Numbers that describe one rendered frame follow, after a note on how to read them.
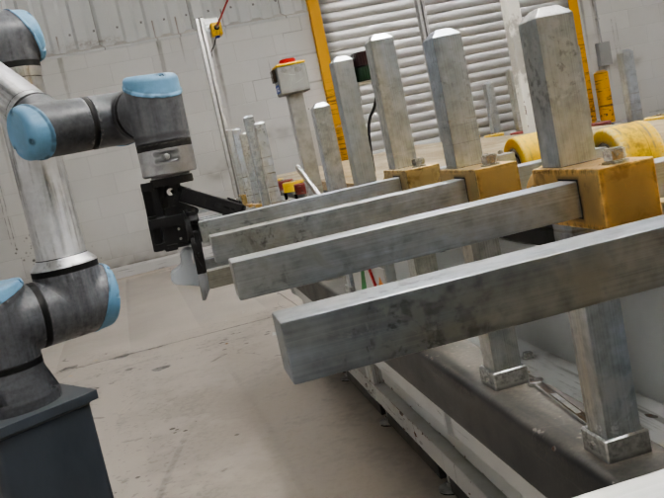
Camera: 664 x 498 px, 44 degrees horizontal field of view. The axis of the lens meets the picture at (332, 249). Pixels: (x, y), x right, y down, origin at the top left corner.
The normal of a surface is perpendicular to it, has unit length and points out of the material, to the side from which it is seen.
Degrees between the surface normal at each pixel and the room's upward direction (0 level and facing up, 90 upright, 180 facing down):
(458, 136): 90
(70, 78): 90
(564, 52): 90
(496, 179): 90
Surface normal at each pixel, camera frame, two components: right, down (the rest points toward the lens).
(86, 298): 0.61, -0.02
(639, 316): -0.96, 0.23
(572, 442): -0.21, -0.97
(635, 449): 0.21, 0.09
